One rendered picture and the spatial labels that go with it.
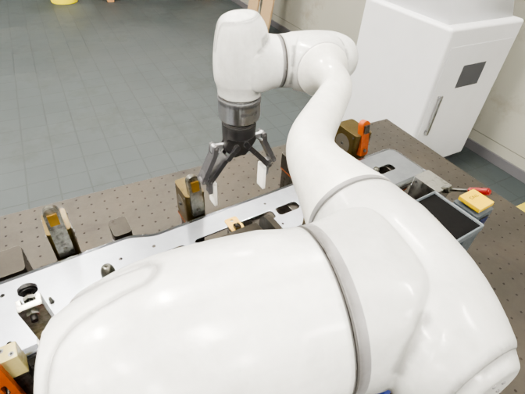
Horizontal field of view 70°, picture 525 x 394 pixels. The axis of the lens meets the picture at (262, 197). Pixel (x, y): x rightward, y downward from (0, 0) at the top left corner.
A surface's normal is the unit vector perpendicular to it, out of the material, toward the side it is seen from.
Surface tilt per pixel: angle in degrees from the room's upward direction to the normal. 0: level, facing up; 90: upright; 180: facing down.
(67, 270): 0
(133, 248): 0
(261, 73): 92
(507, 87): 90
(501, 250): 0
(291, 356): 44
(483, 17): 71
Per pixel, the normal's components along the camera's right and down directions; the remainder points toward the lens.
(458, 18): 0.46, 0.32
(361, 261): 0.14, -0.69
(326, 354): 0.39, 0.00
